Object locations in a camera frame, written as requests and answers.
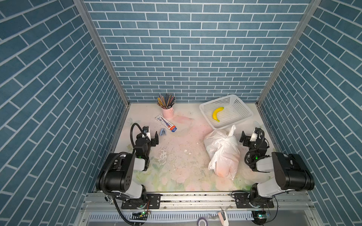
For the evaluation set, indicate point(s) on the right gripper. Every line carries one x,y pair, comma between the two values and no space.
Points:
246,138

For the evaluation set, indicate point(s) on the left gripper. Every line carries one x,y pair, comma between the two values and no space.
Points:
152,140

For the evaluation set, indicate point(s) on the white plastic bag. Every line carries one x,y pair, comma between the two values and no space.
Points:
222,148

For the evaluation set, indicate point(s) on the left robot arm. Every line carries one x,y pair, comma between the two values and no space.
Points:
116,176

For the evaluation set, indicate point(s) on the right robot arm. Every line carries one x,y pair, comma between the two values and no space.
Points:
290,171

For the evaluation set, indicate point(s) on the small blue clip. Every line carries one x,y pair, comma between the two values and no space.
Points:
162,132

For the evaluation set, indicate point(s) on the white plastic basket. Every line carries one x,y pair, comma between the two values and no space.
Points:
235,111

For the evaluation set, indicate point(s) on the pink pencil cup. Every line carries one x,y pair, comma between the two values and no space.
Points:
168,113

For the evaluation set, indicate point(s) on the yellow toy banana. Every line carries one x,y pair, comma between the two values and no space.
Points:
215,113

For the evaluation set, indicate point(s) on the coloured pencils bunch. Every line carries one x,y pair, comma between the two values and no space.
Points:
166,101

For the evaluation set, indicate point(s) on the pink white clip tool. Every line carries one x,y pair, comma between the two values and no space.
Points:
223,217

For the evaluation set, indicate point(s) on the purple tape roll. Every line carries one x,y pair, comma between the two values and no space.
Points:
202,221

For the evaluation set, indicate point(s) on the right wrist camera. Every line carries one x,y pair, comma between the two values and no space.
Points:
254,137

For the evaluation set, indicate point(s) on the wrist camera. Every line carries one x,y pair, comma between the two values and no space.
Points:
145,130
254,137

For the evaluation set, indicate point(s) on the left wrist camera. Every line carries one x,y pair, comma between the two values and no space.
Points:
145,130

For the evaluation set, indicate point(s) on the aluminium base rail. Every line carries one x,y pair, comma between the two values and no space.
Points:
185,208

